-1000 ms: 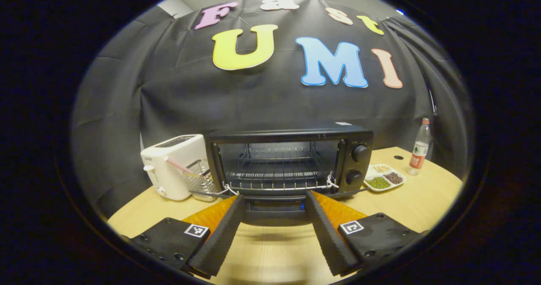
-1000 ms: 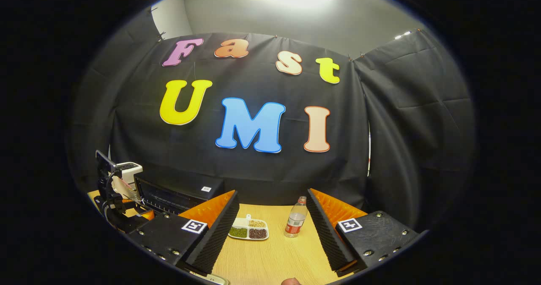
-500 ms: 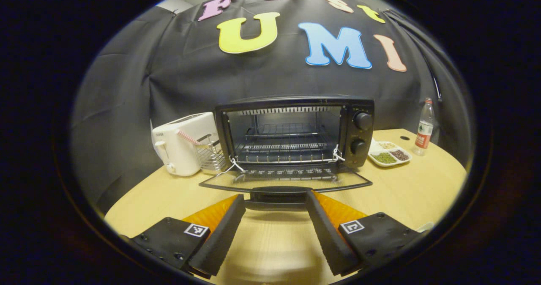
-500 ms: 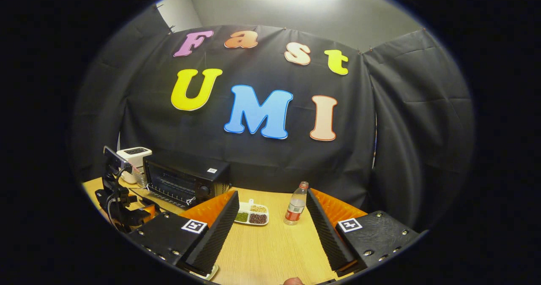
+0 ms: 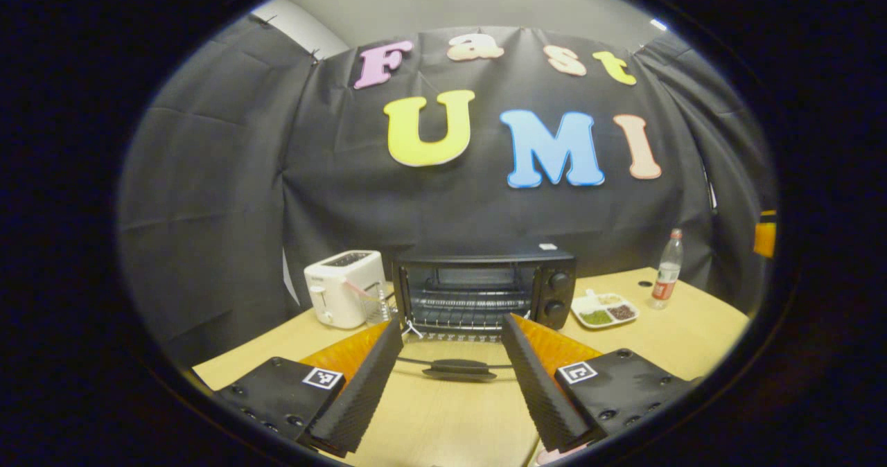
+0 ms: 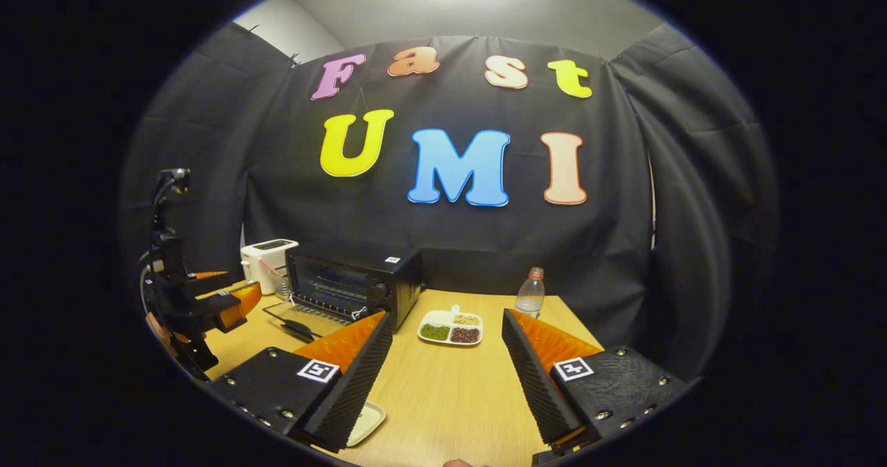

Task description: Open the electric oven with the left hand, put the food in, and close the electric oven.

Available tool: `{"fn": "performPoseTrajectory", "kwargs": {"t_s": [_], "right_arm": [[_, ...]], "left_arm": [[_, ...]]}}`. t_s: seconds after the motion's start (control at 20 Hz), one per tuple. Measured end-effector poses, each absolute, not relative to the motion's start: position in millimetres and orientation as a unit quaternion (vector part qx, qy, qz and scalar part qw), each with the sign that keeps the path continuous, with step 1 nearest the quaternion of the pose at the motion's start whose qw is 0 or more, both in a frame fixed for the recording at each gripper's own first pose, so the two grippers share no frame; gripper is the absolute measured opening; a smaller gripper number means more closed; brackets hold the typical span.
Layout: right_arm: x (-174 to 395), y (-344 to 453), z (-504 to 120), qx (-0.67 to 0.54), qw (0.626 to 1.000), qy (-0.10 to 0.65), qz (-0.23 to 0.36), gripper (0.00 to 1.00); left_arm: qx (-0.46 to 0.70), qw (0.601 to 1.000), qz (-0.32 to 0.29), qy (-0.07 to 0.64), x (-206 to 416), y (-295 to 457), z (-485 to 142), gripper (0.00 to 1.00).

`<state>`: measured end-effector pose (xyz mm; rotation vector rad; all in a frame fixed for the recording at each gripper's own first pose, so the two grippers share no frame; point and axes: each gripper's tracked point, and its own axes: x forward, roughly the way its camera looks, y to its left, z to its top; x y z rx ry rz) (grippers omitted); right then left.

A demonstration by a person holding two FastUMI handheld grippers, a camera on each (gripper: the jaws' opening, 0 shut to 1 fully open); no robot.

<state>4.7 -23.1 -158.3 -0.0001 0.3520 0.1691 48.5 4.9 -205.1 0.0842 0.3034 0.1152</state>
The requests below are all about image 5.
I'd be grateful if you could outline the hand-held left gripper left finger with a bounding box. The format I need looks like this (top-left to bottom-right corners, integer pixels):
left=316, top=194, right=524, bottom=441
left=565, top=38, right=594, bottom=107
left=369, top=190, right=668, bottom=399
left=208, top=317, right=404, bottom=457

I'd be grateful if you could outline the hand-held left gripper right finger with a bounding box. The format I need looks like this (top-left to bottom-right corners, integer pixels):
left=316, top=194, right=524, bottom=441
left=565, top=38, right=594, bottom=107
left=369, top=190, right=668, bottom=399
left=500, top=314, right=694, bottom=454

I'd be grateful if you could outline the black electric oven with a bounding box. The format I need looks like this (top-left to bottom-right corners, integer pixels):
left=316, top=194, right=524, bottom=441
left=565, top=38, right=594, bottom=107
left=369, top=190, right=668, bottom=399
left=392, top=247, right=577, bottom=383

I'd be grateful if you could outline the clear glass container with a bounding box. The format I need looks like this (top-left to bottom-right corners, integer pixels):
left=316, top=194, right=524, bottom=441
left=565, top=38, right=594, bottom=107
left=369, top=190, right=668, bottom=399
left=360, top=283, right=396, bottom=326

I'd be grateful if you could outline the white divided snack plate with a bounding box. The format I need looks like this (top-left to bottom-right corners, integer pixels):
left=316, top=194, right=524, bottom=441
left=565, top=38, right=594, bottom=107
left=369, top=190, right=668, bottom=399
left=570, top=288, right=640, bottom=330

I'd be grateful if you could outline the white toaster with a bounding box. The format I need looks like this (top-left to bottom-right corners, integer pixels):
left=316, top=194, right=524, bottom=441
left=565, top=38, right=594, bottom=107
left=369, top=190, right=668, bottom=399
left=304, top=249, right=387, bottom=330

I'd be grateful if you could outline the clear plastic water bottle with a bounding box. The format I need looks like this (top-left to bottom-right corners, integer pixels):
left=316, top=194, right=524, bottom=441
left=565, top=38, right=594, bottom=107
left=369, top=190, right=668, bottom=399
left=650, top=228, right=685, bottom=310

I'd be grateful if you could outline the black backdrop cloth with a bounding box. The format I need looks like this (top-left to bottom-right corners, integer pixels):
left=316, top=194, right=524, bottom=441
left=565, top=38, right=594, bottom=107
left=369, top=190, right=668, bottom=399
left=118, top=13, right=777, bottom=371

